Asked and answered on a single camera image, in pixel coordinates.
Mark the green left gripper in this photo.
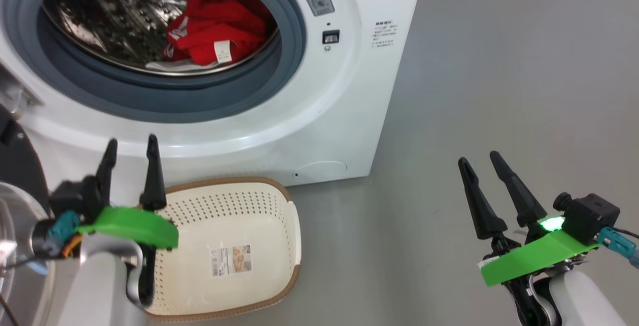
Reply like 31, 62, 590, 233
76, 134, 180, 308

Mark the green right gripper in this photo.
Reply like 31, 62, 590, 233
458, 151, 600, 326

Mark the black-rimmed glass washer door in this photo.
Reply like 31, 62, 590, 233
0, 104, 56, 326

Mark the red jersey with white trim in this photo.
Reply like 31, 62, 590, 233
162, 9, 273, 67

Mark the grey rubber door gasket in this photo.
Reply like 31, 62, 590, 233
0, 0, 307, 123

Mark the white perforated laundry basket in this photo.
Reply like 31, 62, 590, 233
142, 176, 302, 323

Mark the paper basket label sticker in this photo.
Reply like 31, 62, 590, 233
211, 245, 253, 278

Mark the chrome door hinge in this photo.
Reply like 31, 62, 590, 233
0, 64, 43, 114

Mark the white front-load washing machine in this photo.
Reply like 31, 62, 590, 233
0, 0, 427, 202

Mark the perforated steel washer drum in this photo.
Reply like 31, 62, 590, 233
42, 0, 280, 77

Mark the round white filter cover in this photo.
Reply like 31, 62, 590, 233
292, 161, 348, 182

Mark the teal left cable connector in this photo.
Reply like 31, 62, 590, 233
46, 211, 80, 248

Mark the teal cable connector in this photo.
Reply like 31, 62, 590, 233
597, 226, 639, 268
46, 211, 80, 248

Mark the teal right cable connector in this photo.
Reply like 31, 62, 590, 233
597, 226, 639, 268

